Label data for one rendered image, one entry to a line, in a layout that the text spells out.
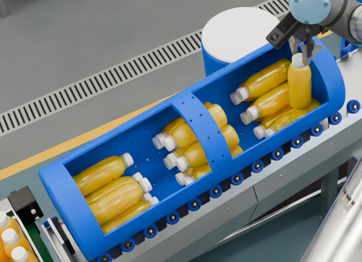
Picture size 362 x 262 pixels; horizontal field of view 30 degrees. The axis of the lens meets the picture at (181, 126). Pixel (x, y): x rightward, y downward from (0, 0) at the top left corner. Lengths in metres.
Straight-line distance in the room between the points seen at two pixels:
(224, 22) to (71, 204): 0.94
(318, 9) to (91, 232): 0.78
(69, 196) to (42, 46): 2.41
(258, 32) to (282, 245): 1.06
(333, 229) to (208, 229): 0.99
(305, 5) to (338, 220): 0.63
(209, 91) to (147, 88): 1.59
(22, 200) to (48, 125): 1.58
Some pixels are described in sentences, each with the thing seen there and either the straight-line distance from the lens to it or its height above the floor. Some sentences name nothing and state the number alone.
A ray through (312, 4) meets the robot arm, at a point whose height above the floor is 1.58.
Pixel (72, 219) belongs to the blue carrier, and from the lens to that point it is 1.73.
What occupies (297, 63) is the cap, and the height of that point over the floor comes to 1.25.
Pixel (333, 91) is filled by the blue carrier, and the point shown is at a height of 1.14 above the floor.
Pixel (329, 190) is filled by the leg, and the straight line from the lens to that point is 2.81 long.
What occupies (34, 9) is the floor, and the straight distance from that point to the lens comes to 4.35.
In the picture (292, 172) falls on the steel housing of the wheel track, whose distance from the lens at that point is 2.12.
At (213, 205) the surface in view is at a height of 0.92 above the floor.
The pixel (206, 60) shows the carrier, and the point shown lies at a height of 0.99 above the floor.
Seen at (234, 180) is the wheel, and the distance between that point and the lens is 1.99.
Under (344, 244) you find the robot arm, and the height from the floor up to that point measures 1.66.
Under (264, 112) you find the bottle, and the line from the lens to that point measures 2.02.
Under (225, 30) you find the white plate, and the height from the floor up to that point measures 1.04.
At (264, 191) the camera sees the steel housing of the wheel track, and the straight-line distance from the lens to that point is 2.09.
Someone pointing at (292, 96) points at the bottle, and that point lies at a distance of 1.98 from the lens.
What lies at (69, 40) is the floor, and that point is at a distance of 4.05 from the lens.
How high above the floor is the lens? 2.59
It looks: 49 degrees down
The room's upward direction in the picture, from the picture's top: 12 degrees counter-clockwise
